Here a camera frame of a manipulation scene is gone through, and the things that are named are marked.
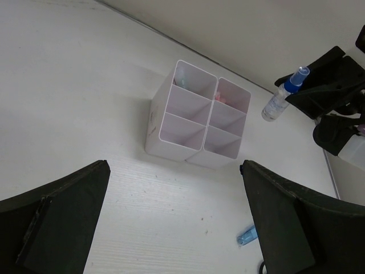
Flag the black handled scissors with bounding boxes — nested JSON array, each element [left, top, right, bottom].
[[258, 261, 267, 274]]

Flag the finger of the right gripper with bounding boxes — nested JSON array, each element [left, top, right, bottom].
[[274, 46, 347, 86], [286, 56, 364, 119]]

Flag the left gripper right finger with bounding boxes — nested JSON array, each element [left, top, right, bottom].
[[240, 160, 364, 273]]

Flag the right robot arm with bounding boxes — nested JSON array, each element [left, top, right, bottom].
[[275, 30, 364, 169]]

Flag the white right organizer container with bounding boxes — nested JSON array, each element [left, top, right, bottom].
[[186, 78, 251, 169]]

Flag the blue correction tape dispenser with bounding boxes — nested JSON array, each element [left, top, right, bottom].
[[236, 225, 258, 247]]

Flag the white organizer container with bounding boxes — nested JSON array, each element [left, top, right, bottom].
[[186, 78, 251, 169], [145, 60, 217, 162]]

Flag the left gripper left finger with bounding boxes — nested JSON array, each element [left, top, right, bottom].
[[1, 160, 111, 273]]

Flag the red pen clear cap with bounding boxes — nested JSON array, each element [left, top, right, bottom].
[[215, 91, 226, 104]]

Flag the blue cap spray bottle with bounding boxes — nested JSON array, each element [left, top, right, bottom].
[[261, 66, 310, 122]]

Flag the white left organizer container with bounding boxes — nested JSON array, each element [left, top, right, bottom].
[[145, 60, 217, 162]]

